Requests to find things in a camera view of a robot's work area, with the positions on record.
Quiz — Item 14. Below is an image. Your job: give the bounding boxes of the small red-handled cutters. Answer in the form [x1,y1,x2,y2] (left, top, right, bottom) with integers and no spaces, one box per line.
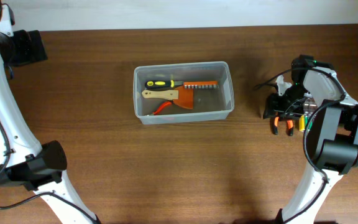
[145,101,173,124]

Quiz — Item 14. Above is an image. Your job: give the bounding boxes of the orange perforated bit holder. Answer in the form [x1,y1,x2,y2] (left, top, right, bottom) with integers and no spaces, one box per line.
[183,81,218,90]

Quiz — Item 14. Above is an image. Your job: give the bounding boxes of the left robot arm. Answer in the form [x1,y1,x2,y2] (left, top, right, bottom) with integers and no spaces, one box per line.
[0,1,100,223]

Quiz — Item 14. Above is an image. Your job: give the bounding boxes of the clear plastic container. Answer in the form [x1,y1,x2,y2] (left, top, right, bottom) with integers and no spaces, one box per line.
[133,61,234,124]

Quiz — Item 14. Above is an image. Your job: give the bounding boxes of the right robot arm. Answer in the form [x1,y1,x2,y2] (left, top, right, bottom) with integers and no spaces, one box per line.
[254,55,358,223]

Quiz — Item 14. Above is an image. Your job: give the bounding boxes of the orange-black long-nose pliers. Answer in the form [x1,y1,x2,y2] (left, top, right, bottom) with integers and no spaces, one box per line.
[270,116,295,136]

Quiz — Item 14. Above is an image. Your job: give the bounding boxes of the clear case coloured screwdrivers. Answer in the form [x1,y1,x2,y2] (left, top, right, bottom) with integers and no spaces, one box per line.
[298,98,318,132]

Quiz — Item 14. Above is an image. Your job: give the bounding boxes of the file with black-yellow handle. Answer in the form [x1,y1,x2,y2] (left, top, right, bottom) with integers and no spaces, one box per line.
[145,80,184,90]

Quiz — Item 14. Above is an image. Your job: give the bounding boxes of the orange scraper wooden handle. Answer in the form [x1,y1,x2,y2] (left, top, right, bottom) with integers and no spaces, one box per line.
[142,86,194,110]

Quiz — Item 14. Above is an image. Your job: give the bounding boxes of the right black cable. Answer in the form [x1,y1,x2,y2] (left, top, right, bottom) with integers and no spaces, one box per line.
[252,67,347,224]

